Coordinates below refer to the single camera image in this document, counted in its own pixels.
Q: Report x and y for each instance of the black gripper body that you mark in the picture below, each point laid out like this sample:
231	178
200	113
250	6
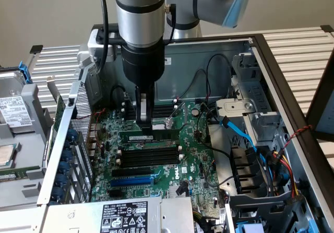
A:
142	61

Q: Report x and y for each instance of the green RAM stick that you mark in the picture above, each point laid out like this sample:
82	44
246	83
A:
15	175
164	136

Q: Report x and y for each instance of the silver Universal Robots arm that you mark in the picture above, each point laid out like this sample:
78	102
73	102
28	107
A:
141	22

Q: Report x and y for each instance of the black RAM slot bank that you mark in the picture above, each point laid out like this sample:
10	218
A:
163	111

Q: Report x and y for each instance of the black RAM slot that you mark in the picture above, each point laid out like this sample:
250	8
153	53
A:
150	151
150	160
150	156
150	165

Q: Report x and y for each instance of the CPU socket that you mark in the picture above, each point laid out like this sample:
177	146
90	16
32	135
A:
159	126

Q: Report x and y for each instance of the silver coin battery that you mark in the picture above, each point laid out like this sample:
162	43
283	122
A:
195	111

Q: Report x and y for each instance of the open PC case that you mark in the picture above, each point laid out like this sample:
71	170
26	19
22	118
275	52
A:
188	71

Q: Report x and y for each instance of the green Dell motherboard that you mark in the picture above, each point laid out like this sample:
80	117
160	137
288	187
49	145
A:
193	144

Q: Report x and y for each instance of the green graphics card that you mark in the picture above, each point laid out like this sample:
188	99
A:
60	108

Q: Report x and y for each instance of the blue expansion slot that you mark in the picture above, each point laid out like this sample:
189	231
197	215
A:
130	182

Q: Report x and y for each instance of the metal disk bay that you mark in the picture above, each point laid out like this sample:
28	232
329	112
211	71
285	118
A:
235	105

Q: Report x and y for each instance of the small silver heatsink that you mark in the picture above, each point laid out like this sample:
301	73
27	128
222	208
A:
175	190

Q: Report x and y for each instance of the short black expansion slot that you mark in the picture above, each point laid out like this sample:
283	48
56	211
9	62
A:
116	194

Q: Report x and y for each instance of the black table end cap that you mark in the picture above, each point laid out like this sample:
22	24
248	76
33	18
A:
36	49
327	28

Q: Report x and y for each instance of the grey parts rack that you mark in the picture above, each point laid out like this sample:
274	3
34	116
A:
31	105

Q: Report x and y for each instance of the blue disk carrier clip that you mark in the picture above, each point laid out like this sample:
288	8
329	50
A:
24	72

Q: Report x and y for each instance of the hard disk drive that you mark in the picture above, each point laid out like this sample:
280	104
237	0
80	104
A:
13	108

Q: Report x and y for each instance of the silver power supply unit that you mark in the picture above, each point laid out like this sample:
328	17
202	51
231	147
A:
78	217

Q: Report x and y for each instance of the silver CPU chip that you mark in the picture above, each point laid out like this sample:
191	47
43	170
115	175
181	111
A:
6	156

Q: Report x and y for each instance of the blue plastic latch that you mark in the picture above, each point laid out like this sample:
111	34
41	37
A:
249	228

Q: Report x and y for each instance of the dark framed side panel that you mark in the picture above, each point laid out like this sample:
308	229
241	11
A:
315	108

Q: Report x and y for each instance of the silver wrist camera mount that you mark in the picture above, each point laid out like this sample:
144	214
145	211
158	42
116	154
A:
94	45

